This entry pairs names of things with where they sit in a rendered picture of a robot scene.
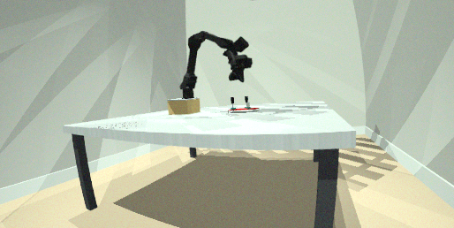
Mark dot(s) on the red circuit board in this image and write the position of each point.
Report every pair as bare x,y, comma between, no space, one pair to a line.
247,105

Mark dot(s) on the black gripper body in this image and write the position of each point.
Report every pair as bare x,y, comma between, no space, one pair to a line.
236,60

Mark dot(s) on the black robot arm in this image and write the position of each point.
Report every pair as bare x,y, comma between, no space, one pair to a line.
194,43

